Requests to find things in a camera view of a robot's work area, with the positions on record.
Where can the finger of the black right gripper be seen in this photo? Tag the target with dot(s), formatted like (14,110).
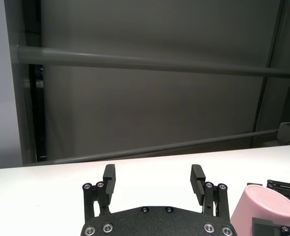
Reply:
(287,190)
(263,225)

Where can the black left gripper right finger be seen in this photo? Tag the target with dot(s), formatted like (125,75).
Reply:
(213,199)

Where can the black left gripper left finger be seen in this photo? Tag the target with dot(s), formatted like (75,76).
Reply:
(98,199)

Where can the pink plastic cup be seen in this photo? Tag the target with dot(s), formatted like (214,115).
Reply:
(258,206)

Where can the dark grey backdrop panel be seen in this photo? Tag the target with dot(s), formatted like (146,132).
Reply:
(147,105)

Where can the thin grey horizontal rail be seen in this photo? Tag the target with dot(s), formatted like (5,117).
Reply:
(159,147)

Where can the grey vertical frame post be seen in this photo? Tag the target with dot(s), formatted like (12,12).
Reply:
(19,98)
(277,37)

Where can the thick grey horizontal rail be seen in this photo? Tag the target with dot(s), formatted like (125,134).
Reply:
(135,61)

